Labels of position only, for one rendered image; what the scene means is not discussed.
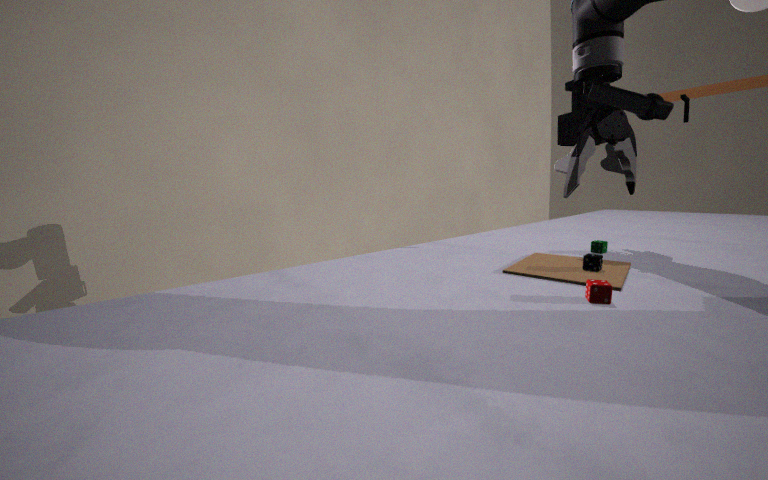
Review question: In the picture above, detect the red die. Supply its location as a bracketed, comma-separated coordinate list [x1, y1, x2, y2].
[585, 280, 612, 305]

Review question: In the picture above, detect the black die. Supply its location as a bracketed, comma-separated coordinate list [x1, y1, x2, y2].
[583, 254, 603, 272]

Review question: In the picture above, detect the green die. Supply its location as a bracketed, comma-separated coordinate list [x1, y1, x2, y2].
[591, 240, 608, 254]

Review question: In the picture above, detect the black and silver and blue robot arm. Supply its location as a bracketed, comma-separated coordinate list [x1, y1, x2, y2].
[571, 0, 674, 120]

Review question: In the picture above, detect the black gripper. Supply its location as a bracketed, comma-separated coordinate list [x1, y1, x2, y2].
[554, 65, 637, 198]

